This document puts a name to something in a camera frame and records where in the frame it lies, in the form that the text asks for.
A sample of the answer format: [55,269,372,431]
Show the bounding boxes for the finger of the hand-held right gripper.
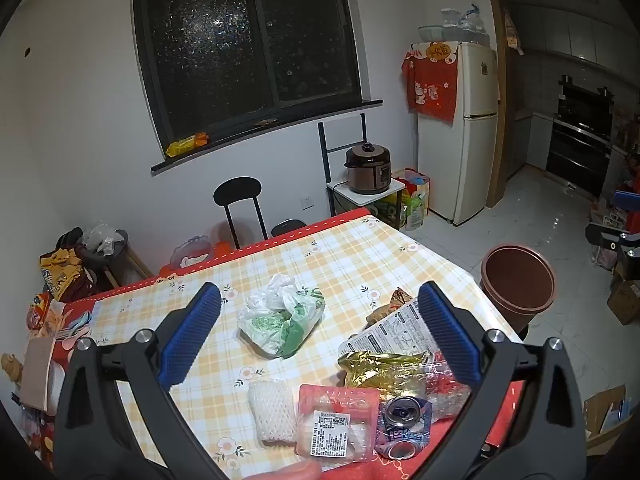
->
[585,223,626,251]

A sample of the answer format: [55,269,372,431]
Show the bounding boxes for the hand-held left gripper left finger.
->
[52,281,236,480]

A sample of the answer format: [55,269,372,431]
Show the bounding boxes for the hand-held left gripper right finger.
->
[416,281,588,480]

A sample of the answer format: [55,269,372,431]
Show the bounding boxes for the white printed wrapper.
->
[345,300,441,361]

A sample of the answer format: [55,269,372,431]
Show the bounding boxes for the brown round trash bin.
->
[480,244,556,333]

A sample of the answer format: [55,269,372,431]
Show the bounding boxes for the white foam net sleeve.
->
[248,379,301,443]

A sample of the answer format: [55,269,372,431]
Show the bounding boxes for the person's left hand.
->
[235,459,323,480]

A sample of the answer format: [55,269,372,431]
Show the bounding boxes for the clear plastic red packet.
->
[422,355,473,421]

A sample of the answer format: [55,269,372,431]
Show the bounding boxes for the brown snack packet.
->
[366,287,416,323]

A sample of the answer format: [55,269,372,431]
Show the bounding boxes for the gold foil wrapper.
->
[337,351,431,401]

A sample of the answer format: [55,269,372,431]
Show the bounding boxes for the crushed drink can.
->
[376,394,433,460]

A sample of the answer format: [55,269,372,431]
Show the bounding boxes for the green and white plastic bag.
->
[237,274,326,359]

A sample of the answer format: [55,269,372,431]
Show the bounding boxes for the wooden stool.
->
[105,246,153,288]

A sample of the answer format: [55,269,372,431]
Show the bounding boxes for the black built-in oven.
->
[545,75,616,198]

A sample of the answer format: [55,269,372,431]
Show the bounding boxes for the yellow checked floral tablecloth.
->
[62,207,526,480]

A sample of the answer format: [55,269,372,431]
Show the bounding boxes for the pink plastic tray with label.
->
[296,384,381,462]

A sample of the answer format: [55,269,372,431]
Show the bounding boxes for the colourful shopping bag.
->
[392,169,431,232]

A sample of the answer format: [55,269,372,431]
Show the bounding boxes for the yellow snack bags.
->
[40,250,83,301]

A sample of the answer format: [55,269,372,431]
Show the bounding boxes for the red snack packet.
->
[27,292,66,331]

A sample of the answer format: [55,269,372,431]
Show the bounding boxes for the black stool seat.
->
[271,219,308,238]

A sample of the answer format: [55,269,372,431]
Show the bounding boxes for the brown cardboard piece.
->
[20,337,68,416]

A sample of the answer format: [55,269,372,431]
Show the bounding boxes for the cream refrigerator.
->
[417,40,501,226]

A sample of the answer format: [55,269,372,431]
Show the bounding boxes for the black round-back chair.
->
[213,176,268,248]

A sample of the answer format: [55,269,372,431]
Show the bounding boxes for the open cardboard box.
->
[582,385,632,456]

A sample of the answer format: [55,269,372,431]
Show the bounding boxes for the brown electric pressure cooker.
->
[344,143,392,195]

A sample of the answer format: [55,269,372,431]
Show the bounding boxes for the yellow orange snack packet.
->
[166,132,208,158]

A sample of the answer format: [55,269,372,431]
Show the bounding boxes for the red printed cloth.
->
[402,42,460,123]

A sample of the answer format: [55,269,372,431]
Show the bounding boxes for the black window sill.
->
[151,100,383,176]

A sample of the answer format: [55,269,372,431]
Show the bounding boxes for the clear glassware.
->
[417,5,488,46]

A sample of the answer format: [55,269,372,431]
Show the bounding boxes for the dark window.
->
[131,0,362,148]

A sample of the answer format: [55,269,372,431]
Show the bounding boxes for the wooden door frame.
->
[480,0,510,208]

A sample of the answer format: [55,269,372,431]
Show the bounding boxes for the white-top black frame rack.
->
[318,114,407,233]

